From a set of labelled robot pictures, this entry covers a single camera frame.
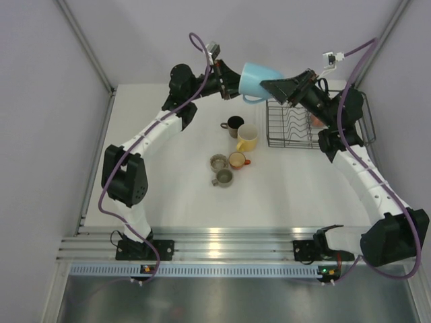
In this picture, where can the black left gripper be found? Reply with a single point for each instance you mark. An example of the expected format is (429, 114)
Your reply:
(230, 80)

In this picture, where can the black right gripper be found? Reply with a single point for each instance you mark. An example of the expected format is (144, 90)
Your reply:
(283, 90)

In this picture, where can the light blue ceramic mug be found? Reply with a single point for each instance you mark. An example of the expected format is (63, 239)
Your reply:
(251, 77)

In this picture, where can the pink ceramic mug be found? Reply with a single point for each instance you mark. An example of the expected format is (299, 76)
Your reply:
(315, 122)

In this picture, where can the yellow ceramic mug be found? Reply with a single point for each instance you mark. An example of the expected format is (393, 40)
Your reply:
(247, 136)

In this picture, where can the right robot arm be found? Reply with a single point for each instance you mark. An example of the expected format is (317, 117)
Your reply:
(396, 231)

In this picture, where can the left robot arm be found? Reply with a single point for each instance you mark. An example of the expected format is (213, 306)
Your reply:
(124, 178)

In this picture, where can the dark brown mug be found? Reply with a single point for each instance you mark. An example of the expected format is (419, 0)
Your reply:
(232, 125)

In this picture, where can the small orange cup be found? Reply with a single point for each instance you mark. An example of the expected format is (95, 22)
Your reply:
(237, 160)

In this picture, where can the fluted beige small cup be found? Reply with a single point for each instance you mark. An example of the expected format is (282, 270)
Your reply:
(218, 162)

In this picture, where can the grey-brown stoneware cup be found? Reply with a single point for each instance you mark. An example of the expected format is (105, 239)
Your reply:
(223, 178)

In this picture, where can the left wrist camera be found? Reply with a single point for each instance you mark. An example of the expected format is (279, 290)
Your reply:
(213, 50)

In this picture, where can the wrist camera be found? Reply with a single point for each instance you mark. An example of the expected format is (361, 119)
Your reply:
(213, 50)
(330, 59)

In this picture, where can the grey wire dish rack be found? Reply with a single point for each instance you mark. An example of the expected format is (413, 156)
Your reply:
(293, 127)

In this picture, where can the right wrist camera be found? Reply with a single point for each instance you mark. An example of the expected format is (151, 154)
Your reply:
(330, 59)

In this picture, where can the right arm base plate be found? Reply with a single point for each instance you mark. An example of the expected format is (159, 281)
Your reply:
(307, 252)

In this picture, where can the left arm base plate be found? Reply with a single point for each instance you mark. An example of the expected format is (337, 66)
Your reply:
(129, 250)

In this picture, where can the aluminium mounting rail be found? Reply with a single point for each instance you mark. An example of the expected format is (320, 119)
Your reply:
(193, 244)

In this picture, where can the perforated cable duct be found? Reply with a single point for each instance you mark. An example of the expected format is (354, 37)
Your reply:
(199, 270)

